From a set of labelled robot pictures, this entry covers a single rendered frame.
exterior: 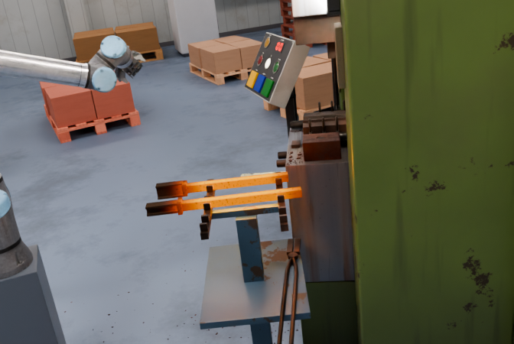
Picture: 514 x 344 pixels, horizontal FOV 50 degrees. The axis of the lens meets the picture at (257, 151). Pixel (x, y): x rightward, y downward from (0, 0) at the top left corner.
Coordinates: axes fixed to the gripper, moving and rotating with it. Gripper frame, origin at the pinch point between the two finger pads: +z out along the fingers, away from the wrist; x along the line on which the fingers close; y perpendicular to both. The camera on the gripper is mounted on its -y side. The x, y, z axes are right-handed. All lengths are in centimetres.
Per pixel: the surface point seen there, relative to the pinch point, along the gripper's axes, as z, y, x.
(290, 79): -14, 61, 37
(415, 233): -87, 122, 7
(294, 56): -18, 57, 45
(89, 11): 679, -356, 82
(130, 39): 604, -240, 78
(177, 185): -73, 60, -24
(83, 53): 598, -280, 14
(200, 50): 457, -102, 106
